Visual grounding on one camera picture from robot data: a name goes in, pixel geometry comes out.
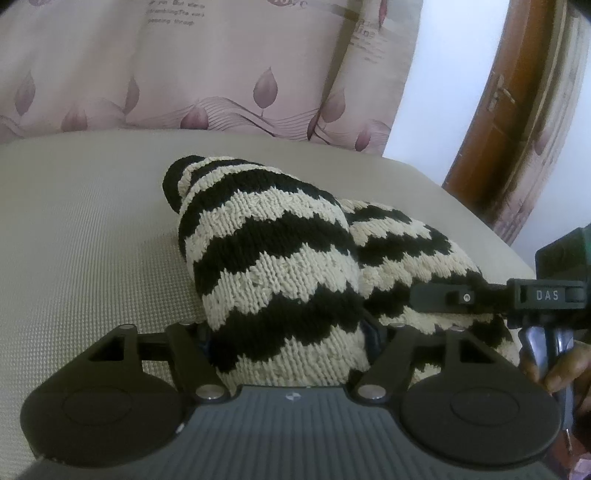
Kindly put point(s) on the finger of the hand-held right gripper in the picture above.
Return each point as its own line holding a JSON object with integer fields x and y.
{"x": 443, "y": 295}

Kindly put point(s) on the black and cream striped knitted cardigan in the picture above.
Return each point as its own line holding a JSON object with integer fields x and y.
{"x": 277, "y": 267}

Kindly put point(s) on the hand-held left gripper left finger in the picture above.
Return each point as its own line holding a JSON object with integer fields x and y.
{"x": 194, "y": 350}

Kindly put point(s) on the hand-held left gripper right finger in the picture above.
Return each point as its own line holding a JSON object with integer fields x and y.
{"x": 375, "y": 339}

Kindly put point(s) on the person's right hand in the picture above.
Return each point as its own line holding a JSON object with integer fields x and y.
{"x": 572, "y": 369}

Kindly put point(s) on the pink leaf print curtain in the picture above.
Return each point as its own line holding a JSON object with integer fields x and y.
{"x": 184, "y": 69}

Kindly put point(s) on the brown wooden door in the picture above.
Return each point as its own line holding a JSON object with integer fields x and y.
{"x": 508, "y": 138}

